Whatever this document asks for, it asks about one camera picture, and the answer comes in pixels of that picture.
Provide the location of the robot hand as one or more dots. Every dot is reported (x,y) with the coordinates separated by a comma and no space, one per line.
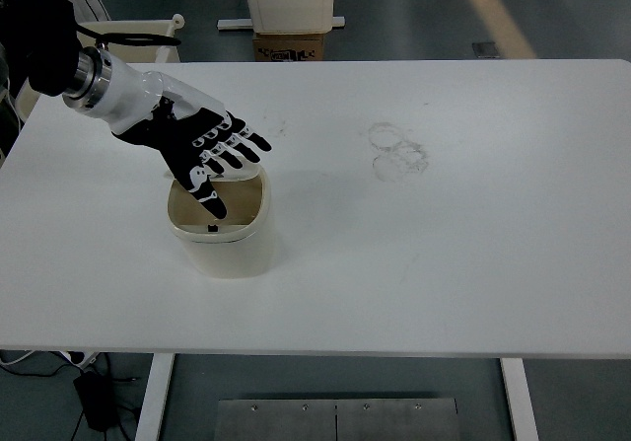
(148,100)

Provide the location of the small cream lidded trash bin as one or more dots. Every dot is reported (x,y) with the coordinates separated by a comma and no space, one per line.
(227,253)

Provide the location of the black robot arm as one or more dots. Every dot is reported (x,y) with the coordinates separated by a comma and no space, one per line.
(44,31)

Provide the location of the open cream plastic bin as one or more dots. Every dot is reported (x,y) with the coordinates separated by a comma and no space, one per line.
(143,53)

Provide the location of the grey metal foot bar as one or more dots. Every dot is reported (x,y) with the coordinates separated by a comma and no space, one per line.
(234,23)

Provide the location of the brown cardboard box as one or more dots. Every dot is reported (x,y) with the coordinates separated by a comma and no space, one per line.
(288,41)

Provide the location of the white power strip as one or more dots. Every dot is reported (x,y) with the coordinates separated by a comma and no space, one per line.
(81,358)

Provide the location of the white table leg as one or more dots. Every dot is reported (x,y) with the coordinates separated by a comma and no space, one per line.
(155,396)
(520,401)

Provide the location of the black power adapter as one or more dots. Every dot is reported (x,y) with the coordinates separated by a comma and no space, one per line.
(96,401)

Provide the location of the grey floor socket plate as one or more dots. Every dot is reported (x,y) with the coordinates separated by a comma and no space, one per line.
(486,50)

